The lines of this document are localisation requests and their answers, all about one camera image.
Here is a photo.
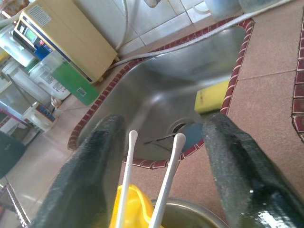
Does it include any grey long hose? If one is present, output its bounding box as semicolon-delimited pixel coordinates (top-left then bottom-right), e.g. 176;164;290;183
106;0;295;71

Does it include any yellow plastic bowl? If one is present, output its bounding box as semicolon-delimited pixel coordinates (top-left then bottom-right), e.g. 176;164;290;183
109;184;164;228

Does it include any translucent plastic container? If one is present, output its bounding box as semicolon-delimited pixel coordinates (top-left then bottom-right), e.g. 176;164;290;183
0;82;30;112

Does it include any white printed mug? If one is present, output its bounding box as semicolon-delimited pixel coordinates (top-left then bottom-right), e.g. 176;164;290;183
22;102;59;133

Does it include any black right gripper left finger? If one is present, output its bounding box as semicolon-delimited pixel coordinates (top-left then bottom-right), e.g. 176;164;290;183
30;114;126;228

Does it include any white jug with green band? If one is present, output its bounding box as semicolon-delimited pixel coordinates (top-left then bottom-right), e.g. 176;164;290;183
0;25;72;103

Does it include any black rounded appliance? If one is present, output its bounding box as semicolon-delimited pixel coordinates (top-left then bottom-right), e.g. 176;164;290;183
0;132;26;179

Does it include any green liquid bottle blue cap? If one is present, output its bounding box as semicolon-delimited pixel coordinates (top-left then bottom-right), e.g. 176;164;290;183
28;45;100;106

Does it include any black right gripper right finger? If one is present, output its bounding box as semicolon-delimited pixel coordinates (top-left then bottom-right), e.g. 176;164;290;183
201;113;304;228

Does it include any clear toothbrush cup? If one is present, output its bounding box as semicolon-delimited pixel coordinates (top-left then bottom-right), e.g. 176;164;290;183
205;0;243;22

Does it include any white handled plastic utensil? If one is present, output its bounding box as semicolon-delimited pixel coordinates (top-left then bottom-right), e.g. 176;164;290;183
115;130;138;228
148;133;186;228

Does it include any white thin hose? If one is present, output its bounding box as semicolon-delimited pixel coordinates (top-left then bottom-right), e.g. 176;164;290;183
116;0;130;52

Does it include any clear small plastic bucket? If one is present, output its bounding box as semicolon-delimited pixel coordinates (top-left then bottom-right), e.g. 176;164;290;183
238;0;295;14

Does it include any stainless steel sink basin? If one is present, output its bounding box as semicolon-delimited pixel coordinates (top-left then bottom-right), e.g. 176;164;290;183
77;26;245;164

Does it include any stainless steel bowl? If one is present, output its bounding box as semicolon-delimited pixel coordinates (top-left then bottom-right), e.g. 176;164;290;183
151;198;230;228

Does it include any cream water ionizer appliance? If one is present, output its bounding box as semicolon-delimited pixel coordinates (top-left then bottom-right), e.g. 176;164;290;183
13;0;119;84

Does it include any bright yellow dish sponge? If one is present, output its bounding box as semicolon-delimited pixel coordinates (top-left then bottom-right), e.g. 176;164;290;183
194;79;232;114

